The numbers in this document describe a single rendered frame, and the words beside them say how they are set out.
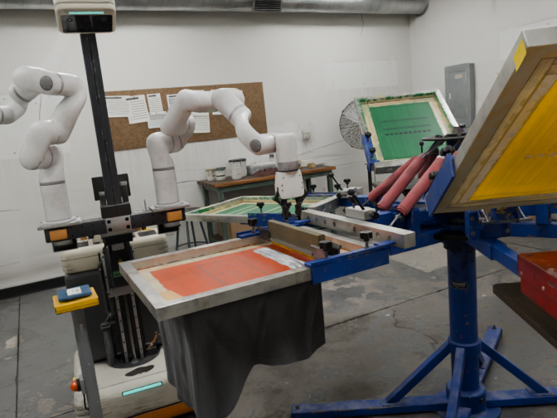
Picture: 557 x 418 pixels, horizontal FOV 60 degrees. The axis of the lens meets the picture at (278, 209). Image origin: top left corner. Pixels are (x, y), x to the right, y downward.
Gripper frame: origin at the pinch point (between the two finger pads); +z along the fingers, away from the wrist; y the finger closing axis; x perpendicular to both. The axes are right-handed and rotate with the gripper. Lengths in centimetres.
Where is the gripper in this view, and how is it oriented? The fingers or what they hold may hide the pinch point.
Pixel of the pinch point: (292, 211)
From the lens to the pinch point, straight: 178.8
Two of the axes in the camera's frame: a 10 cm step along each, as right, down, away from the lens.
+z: 0.9, 9.8, 1.8
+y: -8.8, 1.6, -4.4
